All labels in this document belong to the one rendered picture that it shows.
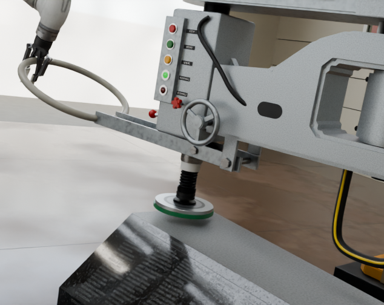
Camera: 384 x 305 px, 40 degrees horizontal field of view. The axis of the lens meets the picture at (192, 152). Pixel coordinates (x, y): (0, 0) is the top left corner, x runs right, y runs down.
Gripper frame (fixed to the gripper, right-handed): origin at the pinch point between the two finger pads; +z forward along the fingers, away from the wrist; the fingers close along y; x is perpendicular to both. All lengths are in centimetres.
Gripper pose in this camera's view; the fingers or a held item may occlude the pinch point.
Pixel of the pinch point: (28, 78)
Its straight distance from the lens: 245.5
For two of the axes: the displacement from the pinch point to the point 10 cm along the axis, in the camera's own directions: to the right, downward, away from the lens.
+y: 7.9, 5.7, -2.3
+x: 4.0, -2.0, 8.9
